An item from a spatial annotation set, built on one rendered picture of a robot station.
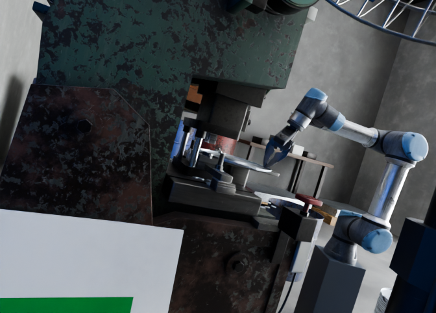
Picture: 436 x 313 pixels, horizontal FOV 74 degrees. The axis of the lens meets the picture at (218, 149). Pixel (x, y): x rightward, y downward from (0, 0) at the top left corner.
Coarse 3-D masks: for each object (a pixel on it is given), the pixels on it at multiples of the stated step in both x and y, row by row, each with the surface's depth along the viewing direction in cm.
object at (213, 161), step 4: (188, 152) 111; (188, 156) 109; (200, 156) 98; (204, 156) 98; (188, 160) 108; (200, 160) 98; (204, 160) 99; (208, 160) 99; (212, 160) 100; (216, 160) 100; (196, 164) 100; (200, 164) 98; (204, 164) 99; (212, 164) 100
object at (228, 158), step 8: (200, 152) 105; (208, 152) 114; (216, 152) 123; (224, 160) 97; (232, 160) 105; (240, 160) 110; (248, 160) 124; (248, 168) 98; (256, 168) 99; (264, 168) 113
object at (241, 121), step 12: (204, 96) 107; (216, 96) 97; (204, 108) 104; (216, 108) 97; (228, 108) 99; (240, 108) 100; (204, 120) 101; (216, 120) 98; (228, 120) 100; (240, 120) 101
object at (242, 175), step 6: (228, 168) 108; (234, 168) 106; (240, 168) 107; (246, 168) 106; (234, 174) 107; (240, 174) 108; (246, 174) 108; (270, 174) 110; (276, 174) 111; (234, 180) 107; (240, 180) 108; (246, 180) 109
